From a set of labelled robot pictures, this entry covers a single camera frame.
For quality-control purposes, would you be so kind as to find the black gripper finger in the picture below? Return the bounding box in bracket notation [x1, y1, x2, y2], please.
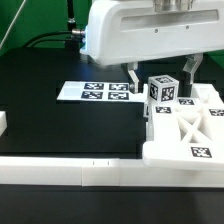
[181, 53, 203, 97]
[121, 62, 140, 94]

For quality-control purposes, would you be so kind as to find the white chair backrest frame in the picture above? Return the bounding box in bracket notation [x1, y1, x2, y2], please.
[142, 83, 224, 172]

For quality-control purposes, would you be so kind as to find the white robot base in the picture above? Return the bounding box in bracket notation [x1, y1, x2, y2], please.
[80, 25, 92, 55]

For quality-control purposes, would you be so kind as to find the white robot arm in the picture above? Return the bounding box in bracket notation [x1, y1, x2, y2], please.
[85, 0, 224, 93]

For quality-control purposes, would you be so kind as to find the white marker base plate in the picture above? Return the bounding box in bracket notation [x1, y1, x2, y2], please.
[57, 81, 148, 103]

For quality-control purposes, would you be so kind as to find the black cable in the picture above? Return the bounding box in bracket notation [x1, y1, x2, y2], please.
[24, 29, 87, 48]

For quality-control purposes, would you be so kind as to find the white fence left wall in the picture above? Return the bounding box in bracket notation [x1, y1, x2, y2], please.
[0, 111, 7, 136]

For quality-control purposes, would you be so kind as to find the white fence wall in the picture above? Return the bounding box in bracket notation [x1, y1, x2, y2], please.
[0, 156, 224, 188]
[0, 111, 7, 136]

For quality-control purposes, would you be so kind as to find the white fence front wall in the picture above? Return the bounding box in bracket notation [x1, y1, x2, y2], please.
[0, 156, 224, 188]

